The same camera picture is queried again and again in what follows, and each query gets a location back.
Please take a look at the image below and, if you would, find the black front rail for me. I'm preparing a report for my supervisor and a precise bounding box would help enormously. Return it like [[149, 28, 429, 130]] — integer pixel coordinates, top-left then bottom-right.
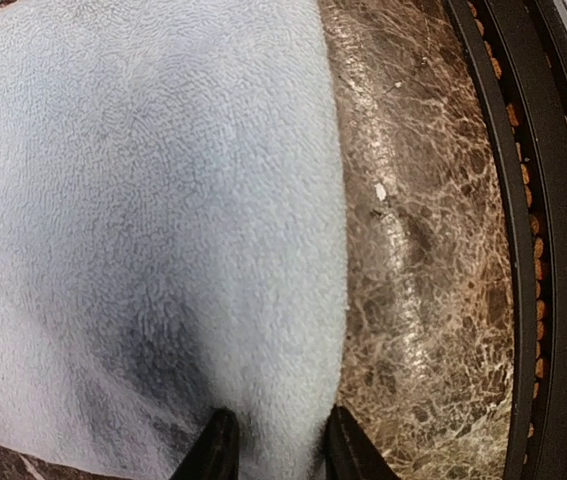
[[446, 1, 567, 479]]

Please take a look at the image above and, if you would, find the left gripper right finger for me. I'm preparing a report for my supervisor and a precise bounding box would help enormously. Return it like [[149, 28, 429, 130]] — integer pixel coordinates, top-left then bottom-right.
[[325, 405, 400, 480]]

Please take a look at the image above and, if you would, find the large light blue towel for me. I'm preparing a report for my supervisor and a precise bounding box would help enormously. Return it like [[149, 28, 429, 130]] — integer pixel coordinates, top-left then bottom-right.
[[0, 1, 347, 479]]

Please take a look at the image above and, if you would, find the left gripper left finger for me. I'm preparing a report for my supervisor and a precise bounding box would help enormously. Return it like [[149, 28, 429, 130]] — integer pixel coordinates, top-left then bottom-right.
[[170, 409, 240, 480]]

